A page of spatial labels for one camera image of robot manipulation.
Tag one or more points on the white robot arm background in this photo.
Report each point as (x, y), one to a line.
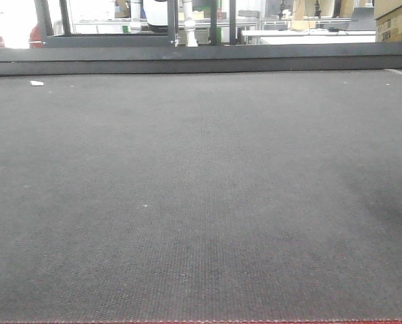
(189, 23)

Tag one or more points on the dark grey carpet mat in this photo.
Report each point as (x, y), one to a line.
(201, 197)

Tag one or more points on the white table background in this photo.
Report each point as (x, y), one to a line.
(307, 37)

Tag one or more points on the small white scrap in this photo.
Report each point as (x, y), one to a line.
(36, 83)

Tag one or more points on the red object far left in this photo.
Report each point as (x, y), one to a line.
(35, 39)

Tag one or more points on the cardboard box top right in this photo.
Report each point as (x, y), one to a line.
(388, 17)

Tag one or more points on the black metal frame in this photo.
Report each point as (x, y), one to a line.
(135, 38)

